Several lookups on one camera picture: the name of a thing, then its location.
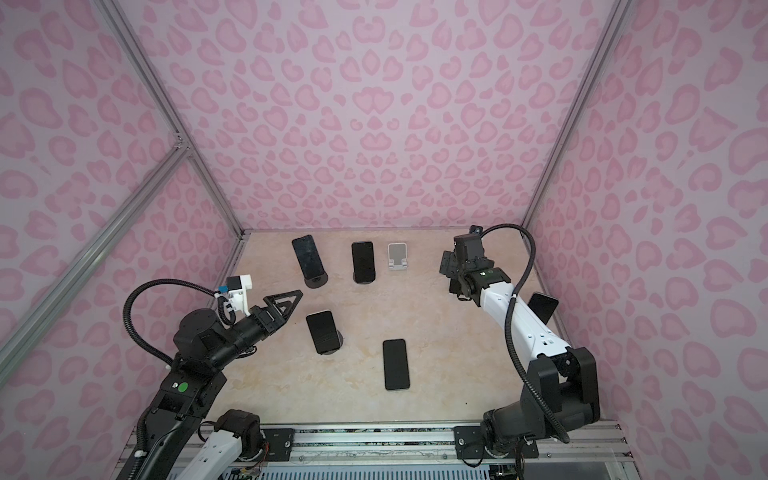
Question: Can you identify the right corner aluminium post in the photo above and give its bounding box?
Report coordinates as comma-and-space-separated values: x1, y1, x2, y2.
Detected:
522, 0, 636, 230

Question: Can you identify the left corner aluminium post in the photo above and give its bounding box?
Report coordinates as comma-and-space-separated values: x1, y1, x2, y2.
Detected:
94, 0, 246, 239

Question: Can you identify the dark round stand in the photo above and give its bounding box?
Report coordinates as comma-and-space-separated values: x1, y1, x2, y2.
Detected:
316, 330, 344, 355
304, 272, 329, 289

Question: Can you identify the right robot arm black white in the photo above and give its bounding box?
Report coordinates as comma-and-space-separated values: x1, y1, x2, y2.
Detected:
439, 227, 601, 458

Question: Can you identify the left aluminium frame diagonal bar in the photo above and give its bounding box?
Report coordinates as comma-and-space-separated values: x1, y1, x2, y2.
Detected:
1, 141, 188, 385

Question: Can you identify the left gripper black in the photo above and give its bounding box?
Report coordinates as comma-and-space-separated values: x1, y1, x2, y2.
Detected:
210, 290, 303, 373

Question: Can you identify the white folding stand centre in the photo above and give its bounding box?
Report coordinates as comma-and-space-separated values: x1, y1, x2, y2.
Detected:
387, 242, 408, 271

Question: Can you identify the blue phone back centre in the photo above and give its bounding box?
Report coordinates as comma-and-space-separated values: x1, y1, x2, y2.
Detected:
351, 241, 376, 284

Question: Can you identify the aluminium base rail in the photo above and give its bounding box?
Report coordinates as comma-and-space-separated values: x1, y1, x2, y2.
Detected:
110, 419, 640, 480

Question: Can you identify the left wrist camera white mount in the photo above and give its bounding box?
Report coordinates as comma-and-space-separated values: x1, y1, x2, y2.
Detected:
214, 275, 253, 325

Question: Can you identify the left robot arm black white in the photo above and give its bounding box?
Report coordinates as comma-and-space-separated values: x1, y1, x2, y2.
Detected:
118, 290, 303, 479

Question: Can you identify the corner aluminium post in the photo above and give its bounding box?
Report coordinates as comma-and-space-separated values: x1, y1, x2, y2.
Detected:
522, 0, 636, 230
94, 0, 246, 239

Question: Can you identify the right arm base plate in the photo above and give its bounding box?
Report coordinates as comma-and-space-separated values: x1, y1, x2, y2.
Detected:
452, 424, 539, 461

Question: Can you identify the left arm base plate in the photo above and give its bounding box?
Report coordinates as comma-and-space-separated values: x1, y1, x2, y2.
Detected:
262, 428, 295, 462

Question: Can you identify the purple phone far left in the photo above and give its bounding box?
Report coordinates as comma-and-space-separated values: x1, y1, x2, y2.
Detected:
292, 235, 326, 281

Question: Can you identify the black phone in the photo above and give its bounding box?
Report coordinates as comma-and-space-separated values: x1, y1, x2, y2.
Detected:
382, 339, 410, 391
527, 292, 559, 325

